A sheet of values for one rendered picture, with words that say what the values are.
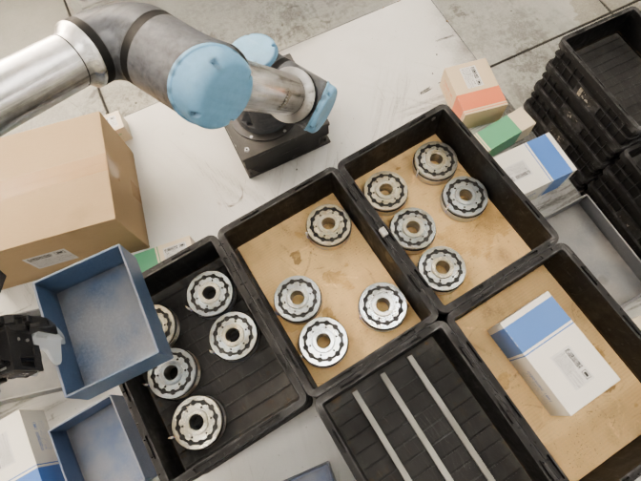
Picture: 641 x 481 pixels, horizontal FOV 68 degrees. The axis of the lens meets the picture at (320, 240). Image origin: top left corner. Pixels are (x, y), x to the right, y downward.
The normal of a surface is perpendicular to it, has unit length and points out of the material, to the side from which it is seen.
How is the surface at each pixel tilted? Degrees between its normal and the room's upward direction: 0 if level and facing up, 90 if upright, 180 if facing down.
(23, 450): 0
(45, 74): 55
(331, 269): 0
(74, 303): 1
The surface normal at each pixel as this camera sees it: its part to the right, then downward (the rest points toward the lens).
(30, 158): -0.05, -0.34
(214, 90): 0.77, 0.56
